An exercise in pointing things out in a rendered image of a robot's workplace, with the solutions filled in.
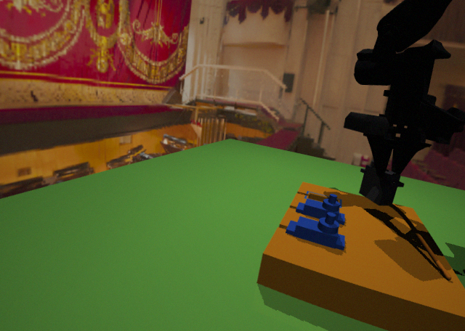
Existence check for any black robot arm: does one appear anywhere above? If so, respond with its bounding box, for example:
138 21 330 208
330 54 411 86
354 0 465 140

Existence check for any orange rectangular deck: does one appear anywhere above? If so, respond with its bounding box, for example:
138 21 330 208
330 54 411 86
256 181 465 331

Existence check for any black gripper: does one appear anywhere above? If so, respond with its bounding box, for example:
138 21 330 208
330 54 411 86
344 83 451 178

